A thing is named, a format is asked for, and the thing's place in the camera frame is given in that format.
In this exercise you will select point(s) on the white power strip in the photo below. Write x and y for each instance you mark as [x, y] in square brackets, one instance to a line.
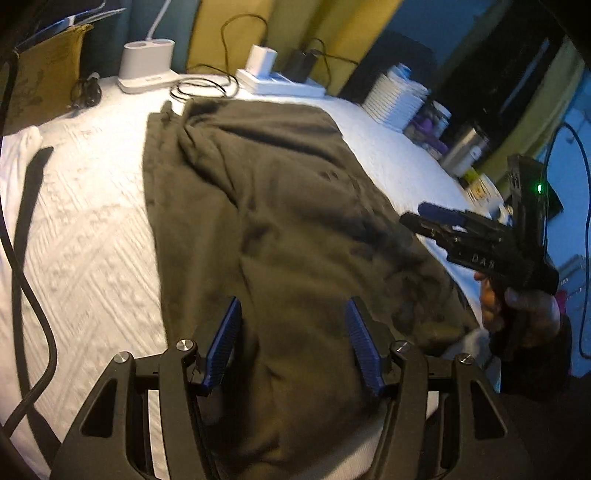
[272, 83]

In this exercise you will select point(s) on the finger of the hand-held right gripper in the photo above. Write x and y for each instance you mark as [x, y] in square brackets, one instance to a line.
[438, 211]
[422, 226]

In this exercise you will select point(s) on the blue tube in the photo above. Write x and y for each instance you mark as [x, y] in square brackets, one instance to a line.
[405, 70]

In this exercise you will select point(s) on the purple cloth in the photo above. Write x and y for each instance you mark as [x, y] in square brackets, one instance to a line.
[425, 138]

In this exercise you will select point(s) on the white charger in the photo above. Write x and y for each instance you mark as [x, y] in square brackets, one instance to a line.
[261, 60]

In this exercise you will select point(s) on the black charger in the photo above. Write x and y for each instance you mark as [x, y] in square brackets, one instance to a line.
[302, 64]

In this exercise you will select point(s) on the glass jar white lid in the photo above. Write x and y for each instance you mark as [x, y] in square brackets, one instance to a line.
[441, 117]

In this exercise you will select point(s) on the white cloth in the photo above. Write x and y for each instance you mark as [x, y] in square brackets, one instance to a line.
[18, 147]

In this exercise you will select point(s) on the yellow curtain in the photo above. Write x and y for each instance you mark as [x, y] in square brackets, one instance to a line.
[554, 92]
[286, 27]

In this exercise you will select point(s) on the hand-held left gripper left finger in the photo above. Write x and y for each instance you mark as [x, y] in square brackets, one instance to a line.
[224, 341]

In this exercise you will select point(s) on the white bear print mug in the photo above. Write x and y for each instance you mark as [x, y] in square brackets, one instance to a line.
[482, 191]

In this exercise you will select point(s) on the dark brown t-shirt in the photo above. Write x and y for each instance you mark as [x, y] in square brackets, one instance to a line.
[286, 221]

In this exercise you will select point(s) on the stainless steel tumbler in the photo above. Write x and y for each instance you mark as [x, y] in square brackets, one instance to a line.
[461, 152]

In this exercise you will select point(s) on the white plastic basket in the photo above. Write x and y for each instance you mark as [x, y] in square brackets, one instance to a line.
[392, 101]

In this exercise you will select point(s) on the person's right hand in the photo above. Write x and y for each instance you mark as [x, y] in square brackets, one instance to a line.
[531, 309]

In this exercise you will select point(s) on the white desk lamp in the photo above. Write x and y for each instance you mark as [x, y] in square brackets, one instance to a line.
[145, 69]

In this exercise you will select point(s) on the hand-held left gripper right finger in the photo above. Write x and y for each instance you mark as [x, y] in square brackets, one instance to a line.
[364, 346]

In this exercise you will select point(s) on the brown cardboard box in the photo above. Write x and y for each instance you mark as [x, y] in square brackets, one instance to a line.
[46, 78]

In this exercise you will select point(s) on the dark glass window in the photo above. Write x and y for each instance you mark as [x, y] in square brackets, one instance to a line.
[461, 55]

